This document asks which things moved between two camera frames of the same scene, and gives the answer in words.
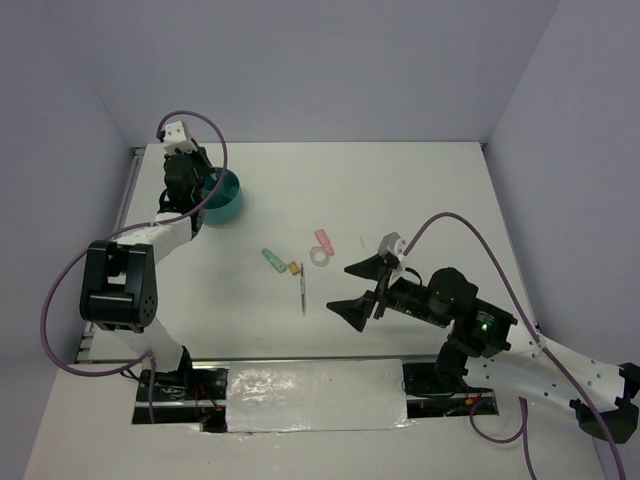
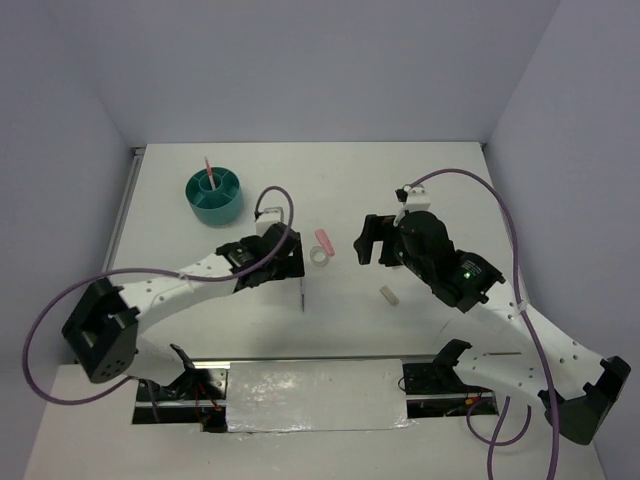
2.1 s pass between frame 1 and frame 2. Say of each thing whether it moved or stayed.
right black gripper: moved
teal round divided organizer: stayed
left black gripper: moved
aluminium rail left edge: stayed
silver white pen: stayed
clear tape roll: stayed
